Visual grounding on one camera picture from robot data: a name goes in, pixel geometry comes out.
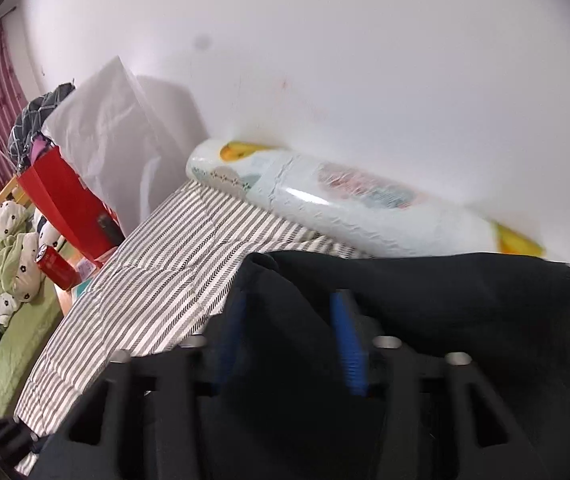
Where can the grey striped bed cover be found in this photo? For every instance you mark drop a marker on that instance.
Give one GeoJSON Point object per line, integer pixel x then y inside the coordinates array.
{"type": "Point", "coordinates": [165, 270]}

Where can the red can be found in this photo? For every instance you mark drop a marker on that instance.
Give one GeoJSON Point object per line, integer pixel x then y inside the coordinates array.
{"type": "Point", "coordinates": [57, 267]}

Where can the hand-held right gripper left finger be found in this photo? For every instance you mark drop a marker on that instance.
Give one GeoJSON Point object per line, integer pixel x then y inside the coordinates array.
{"type": "Point", "coordinates": [229, 332]}

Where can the wooden furniture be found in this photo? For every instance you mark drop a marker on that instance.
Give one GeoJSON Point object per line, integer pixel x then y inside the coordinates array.
{"type": "Point", "coordinates": [7, 191]}

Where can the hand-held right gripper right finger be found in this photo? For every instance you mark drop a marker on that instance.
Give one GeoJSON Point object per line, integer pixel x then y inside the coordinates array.
{"type": "Point", "coordinates": [349, 345]}

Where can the black knit garment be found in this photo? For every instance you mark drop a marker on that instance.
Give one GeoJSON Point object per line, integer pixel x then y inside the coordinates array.
{"type": "Point", "coordinates": [440, 300]}

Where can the white flower-print quilt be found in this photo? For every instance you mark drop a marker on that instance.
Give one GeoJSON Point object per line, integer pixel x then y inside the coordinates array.
{"type": "Point", "coordinates": [22, 265]}

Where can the green cloth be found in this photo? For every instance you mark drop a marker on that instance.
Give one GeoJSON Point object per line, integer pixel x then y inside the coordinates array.
{"type": "Point", "coordinates": [15, 355]}

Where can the red cardboard box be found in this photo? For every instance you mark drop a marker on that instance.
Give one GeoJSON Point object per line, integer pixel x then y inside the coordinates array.
{"type": "Point", "coordinates": [60, 195]}

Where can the white plastic bag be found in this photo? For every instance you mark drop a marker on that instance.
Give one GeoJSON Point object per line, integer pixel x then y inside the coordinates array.
{"type": "Point", "coordinates": [110, 125]}

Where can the plastic-wrapped printed roll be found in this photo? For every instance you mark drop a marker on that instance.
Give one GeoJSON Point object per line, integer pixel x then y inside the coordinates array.
{"type": "Point", "coordinates": [365, 210]}

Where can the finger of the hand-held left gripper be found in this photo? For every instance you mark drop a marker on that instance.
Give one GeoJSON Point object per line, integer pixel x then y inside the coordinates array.
{"type": "Point", "coordinates": [5, 440]}

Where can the black checkered bag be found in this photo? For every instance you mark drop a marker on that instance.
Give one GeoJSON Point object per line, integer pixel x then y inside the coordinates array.
{"type": "Point", "coordinates": [30, 115]}

